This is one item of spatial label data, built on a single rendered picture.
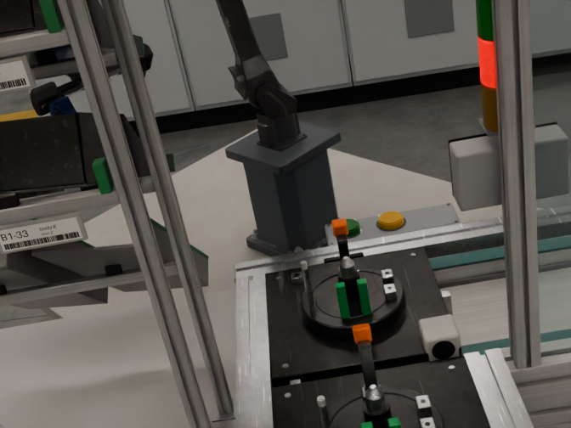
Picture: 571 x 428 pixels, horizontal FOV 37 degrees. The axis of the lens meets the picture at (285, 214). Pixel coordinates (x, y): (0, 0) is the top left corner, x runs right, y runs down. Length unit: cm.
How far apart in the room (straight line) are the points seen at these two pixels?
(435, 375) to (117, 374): 52
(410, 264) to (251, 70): 40
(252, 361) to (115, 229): 67
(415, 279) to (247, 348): 25
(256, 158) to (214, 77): 281
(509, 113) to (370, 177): 86
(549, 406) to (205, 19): 325
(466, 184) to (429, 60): 327
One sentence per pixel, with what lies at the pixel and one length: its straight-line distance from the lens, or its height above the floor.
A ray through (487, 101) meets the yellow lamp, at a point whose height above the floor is 129.
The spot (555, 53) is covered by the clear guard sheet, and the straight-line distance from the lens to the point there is 88.
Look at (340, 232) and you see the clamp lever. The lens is 114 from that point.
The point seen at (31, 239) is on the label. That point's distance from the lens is 86.
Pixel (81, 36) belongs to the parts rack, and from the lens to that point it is 77.
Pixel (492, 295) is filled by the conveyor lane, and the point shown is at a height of 92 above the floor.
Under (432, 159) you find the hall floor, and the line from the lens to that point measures 363.
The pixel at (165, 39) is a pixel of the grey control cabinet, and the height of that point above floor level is 49.
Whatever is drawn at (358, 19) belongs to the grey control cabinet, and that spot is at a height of 43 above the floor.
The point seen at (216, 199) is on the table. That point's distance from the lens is 174.
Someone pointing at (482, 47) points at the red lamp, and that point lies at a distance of 89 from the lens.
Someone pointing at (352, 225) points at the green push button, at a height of 97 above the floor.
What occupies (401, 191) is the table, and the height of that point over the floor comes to 86.
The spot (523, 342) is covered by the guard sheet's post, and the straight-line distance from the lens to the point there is 104.
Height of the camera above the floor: 166
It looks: 29 degrees down
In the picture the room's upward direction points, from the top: 11 degrees counter-clockwise
